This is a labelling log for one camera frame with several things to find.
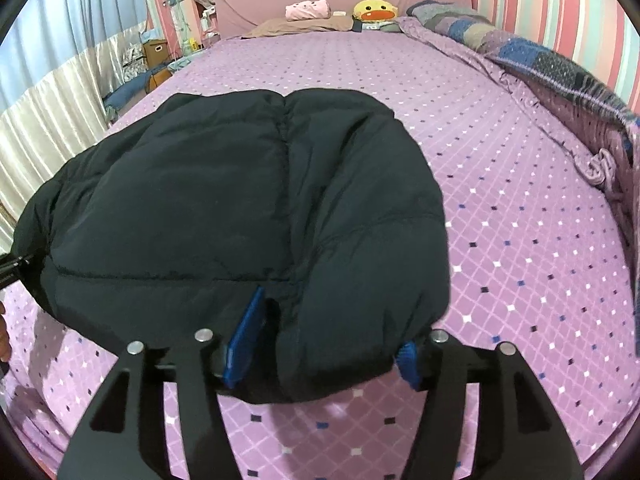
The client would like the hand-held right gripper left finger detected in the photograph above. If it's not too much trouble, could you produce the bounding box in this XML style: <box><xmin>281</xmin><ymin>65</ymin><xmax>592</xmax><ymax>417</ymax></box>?
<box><xmin>57</xmin><ymin>287</ymin><xmax>266</xmax><ymax>480</ymax></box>

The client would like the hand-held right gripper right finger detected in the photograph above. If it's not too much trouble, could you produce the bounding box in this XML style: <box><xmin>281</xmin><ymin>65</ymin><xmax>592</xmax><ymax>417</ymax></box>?
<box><xmin>397</xmin><ymin>329</ymin><xmax>583</xmax><ymax>480</ymax></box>

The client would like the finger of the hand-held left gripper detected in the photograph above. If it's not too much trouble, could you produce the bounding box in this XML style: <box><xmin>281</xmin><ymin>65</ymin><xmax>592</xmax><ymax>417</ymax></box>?
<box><xmin>0</xmin><ymin>254</ymin><xmax>35</xmax><ymax>290</ymax></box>

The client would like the black puffer jacket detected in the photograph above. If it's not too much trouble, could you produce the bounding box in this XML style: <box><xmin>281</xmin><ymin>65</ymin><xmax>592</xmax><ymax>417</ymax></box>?
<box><xmin>10</xmin><ymin>87</ymin><xmax>451</xmax><ymax>403</ymax></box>

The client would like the person's left hand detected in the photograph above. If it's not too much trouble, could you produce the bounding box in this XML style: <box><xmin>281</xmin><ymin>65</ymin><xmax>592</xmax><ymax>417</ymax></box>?
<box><xmin>0</xmin><ymin>300</ymin><xmax>13</xmax><ymax>364</ymax></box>

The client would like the cream satin curtain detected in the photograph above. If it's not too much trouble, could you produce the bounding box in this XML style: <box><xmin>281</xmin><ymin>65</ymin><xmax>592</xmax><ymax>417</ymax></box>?
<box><xmin>0</xmin><ymin>27</ymin><xmax>151</xmax><ymax>256</ymax></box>

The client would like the blue cloth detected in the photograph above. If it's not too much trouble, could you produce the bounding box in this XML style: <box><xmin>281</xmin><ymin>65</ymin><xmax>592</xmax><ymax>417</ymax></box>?
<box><xmin>102</xmin><ymin>72</ymin><xmax>153</xmax><ymax>112</ymax></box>

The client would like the orange-brown wooden box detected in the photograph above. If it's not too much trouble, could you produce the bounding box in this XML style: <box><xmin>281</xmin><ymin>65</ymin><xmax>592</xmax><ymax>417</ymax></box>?
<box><xmin>149</xmin><ymin>66</ymin><xmax>174</xmax><ymax>92</ymax></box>

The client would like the brown cardboard box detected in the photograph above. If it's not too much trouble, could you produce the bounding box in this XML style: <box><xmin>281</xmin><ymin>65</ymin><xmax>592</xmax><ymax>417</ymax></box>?
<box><xmin>142</xmin><ymin>40</ymin><xmax>168</xmax><ymax>68</ymax></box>

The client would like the blue curtain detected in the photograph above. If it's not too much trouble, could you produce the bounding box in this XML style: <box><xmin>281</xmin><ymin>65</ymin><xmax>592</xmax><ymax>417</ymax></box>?
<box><xmin>0</xmin><ymin>0</ymin><xmax>153</xmax><ymax>106</ymax></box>

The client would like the brown pillow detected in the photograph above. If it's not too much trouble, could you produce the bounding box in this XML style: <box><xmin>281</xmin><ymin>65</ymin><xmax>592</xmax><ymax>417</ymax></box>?
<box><xmin>241</xmin><ymin>14</ymin><xmax>357</xmax><ymax>40</ymax></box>

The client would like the patchwork blanket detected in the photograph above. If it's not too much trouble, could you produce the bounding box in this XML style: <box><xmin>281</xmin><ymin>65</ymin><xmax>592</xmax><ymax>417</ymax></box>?
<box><xmin>406</xmin><ymin>0</ymin><xmax>640</xmax><ymax>311</ymax></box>

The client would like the pink plush pillow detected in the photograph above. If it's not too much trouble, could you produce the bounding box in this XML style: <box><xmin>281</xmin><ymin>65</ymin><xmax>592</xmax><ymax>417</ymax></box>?
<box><xmin>285</xmin><ymin>0</ymin><xmax>332</xmax><ymax>22</ymax></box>

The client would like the yellow duck plush toy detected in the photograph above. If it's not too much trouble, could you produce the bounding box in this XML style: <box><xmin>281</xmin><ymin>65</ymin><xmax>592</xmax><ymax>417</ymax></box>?
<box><xmin>350</xmin><ymin>0</ymin><xmax>400</xmax><ymax>33</ymax></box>

